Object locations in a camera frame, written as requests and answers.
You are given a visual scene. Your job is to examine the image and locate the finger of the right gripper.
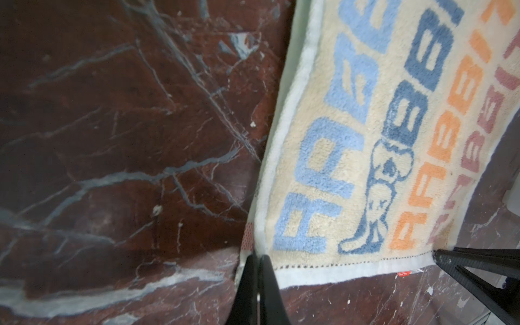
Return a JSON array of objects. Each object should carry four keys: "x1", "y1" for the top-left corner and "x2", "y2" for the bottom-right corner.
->
[{"x1": 433, "y1": 247, "x2": 519, "y2": 324}]

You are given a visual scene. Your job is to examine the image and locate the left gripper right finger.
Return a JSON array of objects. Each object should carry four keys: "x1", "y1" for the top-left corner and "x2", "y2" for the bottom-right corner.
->
[{"x1": 258, "y1": 255, "x2": 291, "y2": 325}]

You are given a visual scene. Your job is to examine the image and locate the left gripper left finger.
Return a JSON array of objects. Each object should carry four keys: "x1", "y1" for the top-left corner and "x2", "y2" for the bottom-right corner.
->
[{"x1": 225, "y1": 254, "x2": 258, "y2": 325}]

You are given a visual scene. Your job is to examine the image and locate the white plastic basket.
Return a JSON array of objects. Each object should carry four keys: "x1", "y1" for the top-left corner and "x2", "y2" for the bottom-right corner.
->
[{"x1": 502, "y1": 175, "x2": 520, "y2": 217}]

